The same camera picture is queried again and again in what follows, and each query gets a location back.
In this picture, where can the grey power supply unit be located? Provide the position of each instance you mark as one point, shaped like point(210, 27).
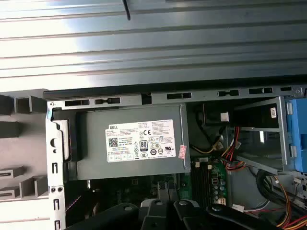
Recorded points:
point(96, 148)

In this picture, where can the blue plastic drive latch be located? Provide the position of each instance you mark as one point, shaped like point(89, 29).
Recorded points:
point(299, 131)

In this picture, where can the grey parts rack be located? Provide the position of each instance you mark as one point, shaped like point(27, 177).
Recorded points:
point(33, 148)

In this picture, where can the open black PC case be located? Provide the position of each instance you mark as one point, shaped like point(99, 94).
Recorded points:
point(168, 98)

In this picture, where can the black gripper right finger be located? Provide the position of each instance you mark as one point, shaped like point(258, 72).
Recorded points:
point(189, 215)

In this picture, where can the green motherboard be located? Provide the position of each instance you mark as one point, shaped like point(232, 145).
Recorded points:
point(219, 172)

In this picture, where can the black optical drive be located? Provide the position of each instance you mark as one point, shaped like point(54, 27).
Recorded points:
point(251, 115)

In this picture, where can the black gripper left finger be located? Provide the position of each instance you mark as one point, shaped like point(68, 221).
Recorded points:
point(153, 218)

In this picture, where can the grey metal drive cage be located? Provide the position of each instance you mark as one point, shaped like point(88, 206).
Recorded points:
point(283, 134)

